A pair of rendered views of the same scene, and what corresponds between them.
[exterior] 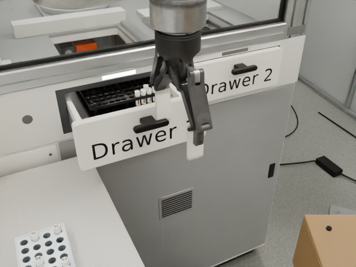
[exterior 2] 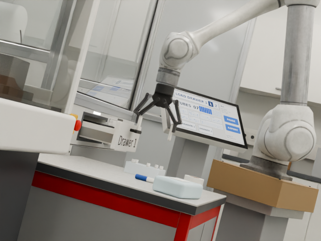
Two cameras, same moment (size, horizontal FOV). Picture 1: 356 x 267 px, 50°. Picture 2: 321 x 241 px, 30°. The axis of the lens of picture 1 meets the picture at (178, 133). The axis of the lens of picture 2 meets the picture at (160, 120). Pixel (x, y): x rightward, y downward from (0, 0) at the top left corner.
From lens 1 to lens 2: 2.06 m
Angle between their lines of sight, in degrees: 58
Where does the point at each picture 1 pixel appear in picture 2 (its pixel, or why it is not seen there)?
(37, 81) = (83, 103)
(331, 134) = not seen: outside the picture
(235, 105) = (112, 155)
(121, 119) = (127, 126)
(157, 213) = not seen: hidden behind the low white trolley
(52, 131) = (74, 136)
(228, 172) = not seen: hidden behind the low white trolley
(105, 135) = (123, 132)
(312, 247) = (222, 165)
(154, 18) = (166, 78)
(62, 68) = (89, 100)
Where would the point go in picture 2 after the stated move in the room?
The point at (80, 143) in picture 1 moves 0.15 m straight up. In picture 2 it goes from (119, 132) to (129, 93)
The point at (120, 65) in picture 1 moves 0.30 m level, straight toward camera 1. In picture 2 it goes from (99, 108) to (160, 123)
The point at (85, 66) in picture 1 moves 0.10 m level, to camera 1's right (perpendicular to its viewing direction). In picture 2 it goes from (93, 102) to (111, 107)
